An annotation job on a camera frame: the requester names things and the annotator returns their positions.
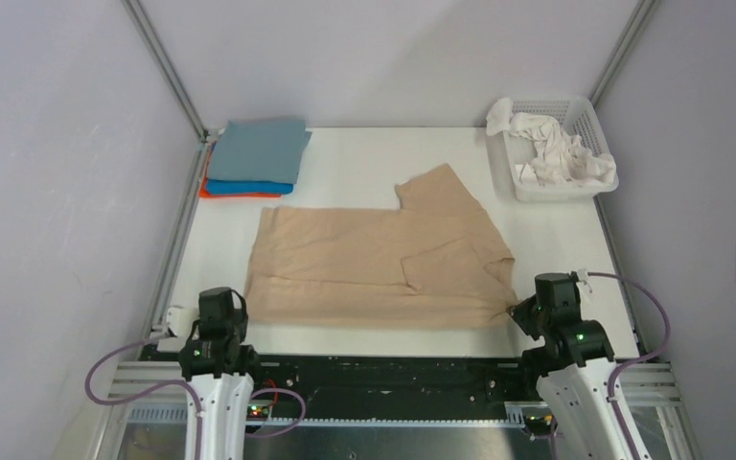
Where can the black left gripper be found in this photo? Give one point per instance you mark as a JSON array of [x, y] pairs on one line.
[[240, 319]]

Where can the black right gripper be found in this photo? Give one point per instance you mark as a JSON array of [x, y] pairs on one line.
[[520, 313]]

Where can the beige t shirt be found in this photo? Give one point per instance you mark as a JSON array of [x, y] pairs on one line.
[[435, 262]]

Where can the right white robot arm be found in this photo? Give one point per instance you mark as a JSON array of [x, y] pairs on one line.
[[575, 371]]

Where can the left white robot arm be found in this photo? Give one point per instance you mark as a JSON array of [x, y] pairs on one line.
[[221, 370]]

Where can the left small circuit board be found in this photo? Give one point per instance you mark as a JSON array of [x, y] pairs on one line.
[[258, 413]]

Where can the small circuit board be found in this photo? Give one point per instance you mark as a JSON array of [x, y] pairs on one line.
[[540, 426], [258, 413]]

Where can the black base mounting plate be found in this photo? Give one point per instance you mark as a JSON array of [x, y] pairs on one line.
[[339, 389]]

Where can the right small circuit board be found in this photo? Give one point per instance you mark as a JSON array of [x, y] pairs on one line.
[[540, 426]]

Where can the orange folded t shirt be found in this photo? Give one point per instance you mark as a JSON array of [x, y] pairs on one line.
[[203, 193]]

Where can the bright blue folded t shirt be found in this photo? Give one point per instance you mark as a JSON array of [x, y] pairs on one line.
[[234, 187]]

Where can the white crumpled t shirt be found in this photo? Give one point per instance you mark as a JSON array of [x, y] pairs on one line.
[[558, 149]]

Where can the grey-blue folded t shirt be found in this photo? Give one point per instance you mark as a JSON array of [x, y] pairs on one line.
[[260, 151]]

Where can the white plastic laundry basket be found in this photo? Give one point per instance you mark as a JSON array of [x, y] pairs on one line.
[[549, 149]]

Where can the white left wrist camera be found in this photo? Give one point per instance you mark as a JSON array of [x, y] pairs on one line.
[[176, 327]]

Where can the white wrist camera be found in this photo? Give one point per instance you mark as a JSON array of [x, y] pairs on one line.
[[176, 327], [582, 277]]

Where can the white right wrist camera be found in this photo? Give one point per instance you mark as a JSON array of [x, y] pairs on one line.
[[582, 277]]

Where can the front aluminium rail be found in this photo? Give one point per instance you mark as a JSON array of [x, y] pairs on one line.
[[648, 385]]

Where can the right aluminium frame post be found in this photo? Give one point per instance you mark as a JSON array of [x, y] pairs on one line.
[[640, 18]]

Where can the aluminium frame post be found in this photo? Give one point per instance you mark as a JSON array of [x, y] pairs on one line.
[[151, 38], [640, 18]]

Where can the left aluminium frame post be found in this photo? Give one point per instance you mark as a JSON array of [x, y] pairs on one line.
[[151, 38]]

